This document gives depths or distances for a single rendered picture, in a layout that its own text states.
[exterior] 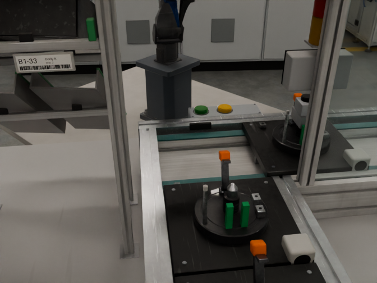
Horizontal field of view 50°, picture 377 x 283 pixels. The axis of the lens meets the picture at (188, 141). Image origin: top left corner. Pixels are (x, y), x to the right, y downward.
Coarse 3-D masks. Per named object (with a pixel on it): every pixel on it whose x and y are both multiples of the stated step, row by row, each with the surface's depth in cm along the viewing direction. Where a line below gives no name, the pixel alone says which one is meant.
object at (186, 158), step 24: (168, 144) 107; (192, 144) 108; (216, 144) 110; (240, 144) 110; (168, 168) 101; (192, 168) 101; (216, 168) 101; (240, 168) 101; (312, 192) 88; (336, 192) 90; (360, 192) 90; (336, 216) 93
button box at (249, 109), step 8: (240, 104) 122; (248, 104) 122; (256, 104) 122; (192, 112) 117; (208, 112) 117; (216, 112) 117; (232, 112) 117; (240, 112) 117; (248, 112) 117; (256, 112) 117
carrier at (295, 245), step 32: (192, 192) 84; (224, 192) 79; (256, 192) 84; (192, 224) 76; (224, 224) 72; (256, 224) 73; (288, 224) 76; (192, 256) 69; (224, 256) 69; (288, 256) 68
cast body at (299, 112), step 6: (306, 96) 95; (300, 102) 94; (306, 102) 94; (294, 108) 98; (300, 108) 94; (306, 108) 93; (294, 114) 98; (300, 114) 94; (306, 114) 94; (294, 120) 98; (300, 120) 94; (300, 126) 95
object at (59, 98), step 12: (36, 72) 79; (96, 72) 77; (36, 84) 79; (48, 84) 85; (96, 84) 76; (48, 96) 80; (60, 96) 80; (72, 96) 80; (84, 96) 80; (96, 96) 79; (60, 108) 88; (72, 120) 96; (84, 120) 96; (96, 120) 96; (108, 120) 95
